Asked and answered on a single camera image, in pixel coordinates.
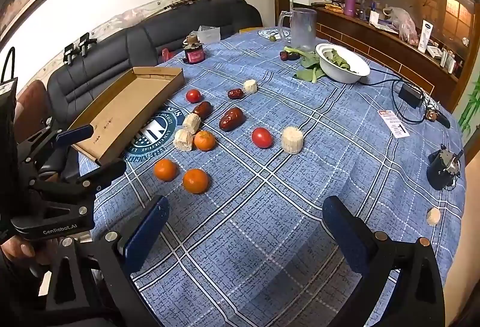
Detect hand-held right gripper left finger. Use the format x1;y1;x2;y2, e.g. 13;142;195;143
35;195;170;327

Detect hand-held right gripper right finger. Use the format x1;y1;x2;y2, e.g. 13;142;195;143
322;195;447;327

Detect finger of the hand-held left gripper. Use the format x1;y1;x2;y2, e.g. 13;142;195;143
17;123;95;179
28;159;128;201

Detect brown cardboard tray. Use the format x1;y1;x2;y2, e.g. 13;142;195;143
67;66;185;167

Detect orange mandarin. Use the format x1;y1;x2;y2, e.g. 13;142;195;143
154;158;178;182
194;130;217;152
182;168;209;195

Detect wrinkled red date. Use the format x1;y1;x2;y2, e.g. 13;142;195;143
192;101;213;118

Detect large shiny red date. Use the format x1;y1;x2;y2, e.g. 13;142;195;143
218;107;245;132

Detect person's left hand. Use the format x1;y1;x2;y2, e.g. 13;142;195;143
0;235;57;268

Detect brown chair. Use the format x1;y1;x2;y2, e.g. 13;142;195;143
15;80;51;132

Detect black leather sofa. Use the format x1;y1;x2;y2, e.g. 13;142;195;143
47;0;263;181

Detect small black device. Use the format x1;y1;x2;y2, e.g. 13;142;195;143
427;144;464;190

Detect white label card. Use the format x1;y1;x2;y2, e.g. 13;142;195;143
377;109;409;139

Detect black jar with cork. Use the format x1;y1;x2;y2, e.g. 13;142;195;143
183;33;207;65

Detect black power adapter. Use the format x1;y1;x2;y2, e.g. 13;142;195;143
398;83;424;106

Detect white bowl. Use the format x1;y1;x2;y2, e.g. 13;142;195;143
315;43;371;83

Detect clear plastic bag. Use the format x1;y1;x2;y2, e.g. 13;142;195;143
197;26;221;44

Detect green leafy vegetable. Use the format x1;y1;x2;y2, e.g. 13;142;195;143
284;46;327;83

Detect green leaves in bowl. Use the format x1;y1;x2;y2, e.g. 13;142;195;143
324;49;351;70

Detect wooden cabinet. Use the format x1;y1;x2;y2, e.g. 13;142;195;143
271;0;480;114

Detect clear glass mug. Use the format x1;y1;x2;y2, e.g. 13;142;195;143
277;8;319;52

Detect white upright box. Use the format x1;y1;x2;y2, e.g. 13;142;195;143
417;20;434;53

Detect pink plastic bag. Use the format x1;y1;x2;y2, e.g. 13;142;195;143
383;6;419;44

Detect black cable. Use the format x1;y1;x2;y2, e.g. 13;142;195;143
358;72;436;125

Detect black handled tool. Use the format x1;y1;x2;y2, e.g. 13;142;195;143
424;105;451;129

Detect green bamboo wall sticker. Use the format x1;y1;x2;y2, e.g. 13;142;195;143
459;72;480;136

